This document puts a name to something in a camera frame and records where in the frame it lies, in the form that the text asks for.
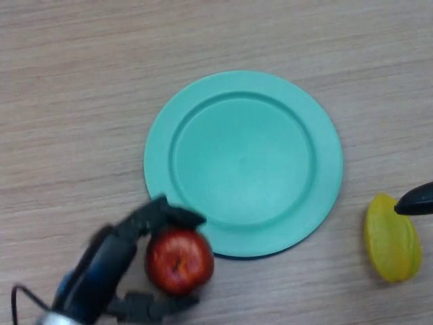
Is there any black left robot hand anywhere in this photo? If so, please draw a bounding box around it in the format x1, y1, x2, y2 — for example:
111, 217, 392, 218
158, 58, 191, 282
53, 194, 207, 324

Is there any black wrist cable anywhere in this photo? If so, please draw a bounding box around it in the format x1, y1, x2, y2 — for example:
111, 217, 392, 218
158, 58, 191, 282
11, 285, 52, 325

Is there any green round plate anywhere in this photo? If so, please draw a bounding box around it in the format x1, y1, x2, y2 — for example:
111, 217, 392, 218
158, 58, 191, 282
143, 70, 343, 261

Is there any yellow starfruit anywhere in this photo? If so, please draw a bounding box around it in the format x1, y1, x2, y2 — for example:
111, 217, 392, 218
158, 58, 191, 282
364, 192, 423, 284

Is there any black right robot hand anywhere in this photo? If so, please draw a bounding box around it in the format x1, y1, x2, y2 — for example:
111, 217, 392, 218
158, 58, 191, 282
394, 181, 433, 217

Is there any red apple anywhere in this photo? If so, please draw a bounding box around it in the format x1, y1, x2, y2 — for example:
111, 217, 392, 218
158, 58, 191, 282
144, 227, 216, 296

